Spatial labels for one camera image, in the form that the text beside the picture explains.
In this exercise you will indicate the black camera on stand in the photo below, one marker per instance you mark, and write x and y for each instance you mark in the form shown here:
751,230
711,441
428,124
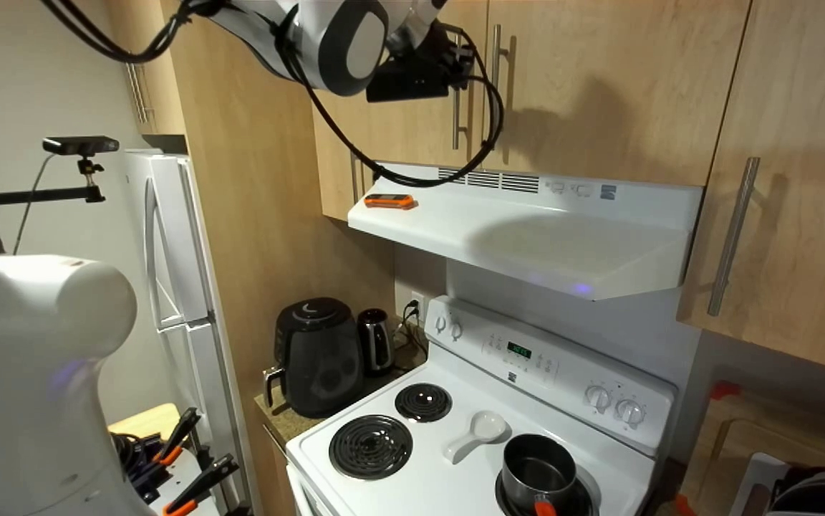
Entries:
84,150

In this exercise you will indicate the wooden cutting board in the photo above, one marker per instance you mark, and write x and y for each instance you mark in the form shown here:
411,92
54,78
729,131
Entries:
744,446

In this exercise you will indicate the far right wooden cabinet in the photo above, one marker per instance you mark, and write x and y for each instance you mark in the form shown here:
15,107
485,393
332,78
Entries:
759,266

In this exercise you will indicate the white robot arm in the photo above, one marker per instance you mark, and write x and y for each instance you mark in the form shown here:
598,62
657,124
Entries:
61,316

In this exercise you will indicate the black air fryer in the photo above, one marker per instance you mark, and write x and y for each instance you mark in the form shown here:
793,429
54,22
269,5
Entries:
316,356

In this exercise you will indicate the grey pot orange handle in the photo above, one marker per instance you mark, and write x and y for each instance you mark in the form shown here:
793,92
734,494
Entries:
537,471

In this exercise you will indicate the orange black timer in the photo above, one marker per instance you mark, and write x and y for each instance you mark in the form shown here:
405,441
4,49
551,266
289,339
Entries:
390,201

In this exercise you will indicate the white refrigerator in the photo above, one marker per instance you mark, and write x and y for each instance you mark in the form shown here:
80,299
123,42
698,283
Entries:
181,295

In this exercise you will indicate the white range hood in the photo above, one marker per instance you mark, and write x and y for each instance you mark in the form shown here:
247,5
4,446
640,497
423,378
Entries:
582,236

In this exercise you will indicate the white electric stove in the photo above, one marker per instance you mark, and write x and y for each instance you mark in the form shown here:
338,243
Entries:
433,441

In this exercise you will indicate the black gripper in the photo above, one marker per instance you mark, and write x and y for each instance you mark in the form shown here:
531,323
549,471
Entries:
431,70

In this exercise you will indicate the wooden cabinet door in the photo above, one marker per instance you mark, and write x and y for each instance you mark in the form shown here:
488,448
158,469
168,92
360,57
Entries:
428,133
628,90

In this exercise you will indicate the white spoon rest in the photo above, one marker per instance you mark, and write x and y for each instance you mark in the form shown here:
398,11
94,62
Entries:
485,429

